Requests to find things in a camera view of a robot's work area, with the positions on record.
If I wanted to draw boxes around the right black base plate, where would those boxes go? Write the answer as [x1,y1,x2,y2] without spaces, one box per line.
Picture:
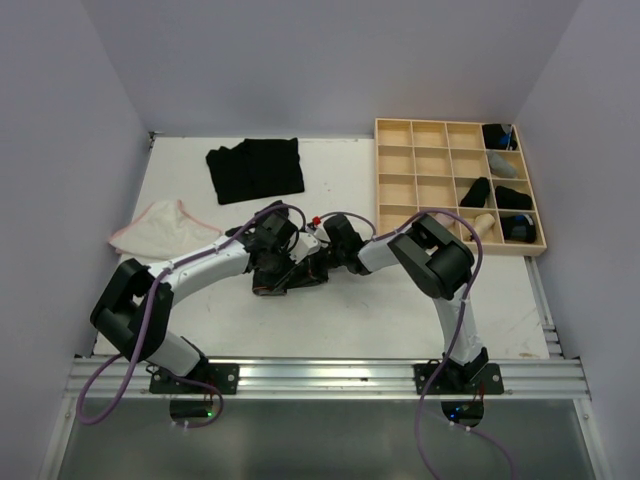
[412,360,505,395]

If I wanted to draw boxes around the beige rolled underwear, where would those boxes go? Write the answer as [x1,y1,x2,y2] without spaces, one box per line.
[466,213,496,243]

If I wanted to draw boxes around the black blue rolled underwear bottom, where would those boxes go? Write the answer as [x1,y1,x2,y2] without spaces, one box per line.
[500,213,538,244]

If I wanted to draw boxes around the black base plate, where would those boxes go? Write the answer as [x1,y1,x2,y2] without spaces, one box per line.
[412,360,505,395]
[146,363,240,395]

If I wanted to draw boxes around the black blue rolled underwear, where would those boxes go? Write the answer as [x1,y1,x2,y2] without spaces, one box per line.
[500,213,538,244]
[481,123,518,151]

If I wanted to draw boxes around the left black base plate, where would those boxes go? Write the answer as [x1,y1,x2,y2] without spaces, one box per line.
[146,363,240,395]

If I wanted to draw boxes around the black rolled underwear middle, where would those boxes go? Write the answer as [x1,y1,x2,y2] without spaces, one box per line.
[459,177,491,208]

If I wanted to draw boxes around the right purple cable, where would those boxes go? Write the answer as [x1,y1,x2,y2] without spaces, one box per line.
[319,210,516,480]

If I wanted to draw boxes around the aluminium mounting rail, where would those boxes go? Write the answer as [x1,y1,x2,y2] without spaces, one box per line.
[63,355,594,400]

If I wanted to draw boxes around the black folded garment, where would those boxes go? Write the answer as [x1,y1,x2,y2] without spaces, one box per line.
[205,138,305,205]

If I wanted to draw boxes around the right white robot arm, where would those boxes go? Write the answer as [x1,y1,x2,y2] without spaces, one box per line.
[323,213,489,393]

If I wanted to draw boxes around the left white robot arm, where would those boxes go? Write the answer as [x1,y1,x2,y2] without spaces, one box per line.
[90,210,299,393]

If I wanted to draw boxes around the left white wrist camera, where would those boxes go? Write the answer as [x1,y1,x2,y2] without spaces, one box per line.
[289,233,321,264]

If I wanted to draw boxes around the grey rolled underwear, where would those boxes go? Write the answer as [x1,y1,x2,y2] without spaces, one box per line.
[487,151,518,179]

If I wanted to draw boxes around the wooden compartment organizer box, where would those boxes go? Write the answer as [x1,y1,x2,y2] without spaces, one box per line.
[374,118,547,256]

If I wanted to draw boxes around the pink rolled underwear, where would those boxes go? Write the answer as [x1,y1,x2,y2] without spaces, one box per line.
[433,212,457,229]

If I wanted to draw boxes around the black rolled underwear right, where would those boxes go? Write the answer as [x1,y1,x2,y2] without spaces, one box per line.
[495,186,533,210]

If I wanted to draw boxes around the black blue rolled underwear top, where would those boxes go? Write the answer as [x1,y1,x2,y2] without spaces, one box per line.
[481,123,518,151]

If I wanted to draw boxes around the black striped underwear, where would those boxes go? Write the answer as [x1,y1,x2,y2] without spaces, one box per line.
[252,254,328,296]

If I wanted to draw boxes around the white pink-trimmed underwear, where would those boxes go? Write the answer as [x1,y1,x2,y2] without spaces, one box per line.
[108,200,222,260]

